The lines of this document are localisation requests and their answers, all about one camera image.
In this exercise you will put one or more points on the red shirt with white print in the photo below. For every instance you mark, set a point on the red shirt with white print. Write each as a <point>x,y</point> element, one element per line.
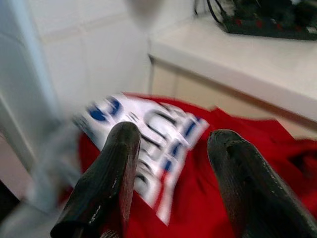
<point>198,173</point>

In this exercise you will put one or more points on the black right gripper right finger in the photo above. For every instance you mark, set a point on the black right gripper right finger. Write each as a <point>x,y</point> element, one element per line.
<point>250,188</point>

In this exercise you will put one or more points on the white cabinet with countertop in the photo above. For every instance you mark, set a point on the white cabinet with countertop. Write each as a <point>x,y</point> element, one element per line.
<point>235,69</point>

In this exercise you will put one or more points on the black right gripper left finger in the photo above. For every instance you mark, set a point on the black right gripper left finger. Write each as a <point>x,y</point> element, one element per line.
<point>104,178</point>

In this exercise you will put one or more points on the black power strip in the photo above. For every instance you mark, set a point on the black power strip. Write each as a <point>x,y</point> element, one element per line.
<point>270,23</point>

